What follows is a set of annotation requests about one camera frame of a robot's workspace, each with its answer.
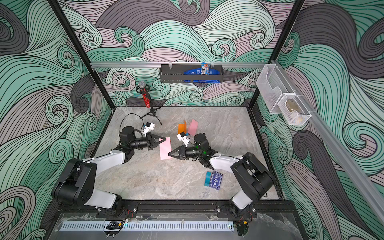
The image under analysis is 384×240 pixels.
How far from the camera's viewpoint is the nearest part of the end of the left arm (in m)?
0.74

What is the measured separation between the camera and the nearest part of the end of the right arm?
0.71 m

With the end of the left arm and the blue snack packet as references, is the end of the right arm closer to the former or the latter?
the end of the left arm

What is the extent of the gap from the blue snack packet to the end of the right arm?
16.5 inches

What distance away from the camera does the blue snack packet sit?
0.92m
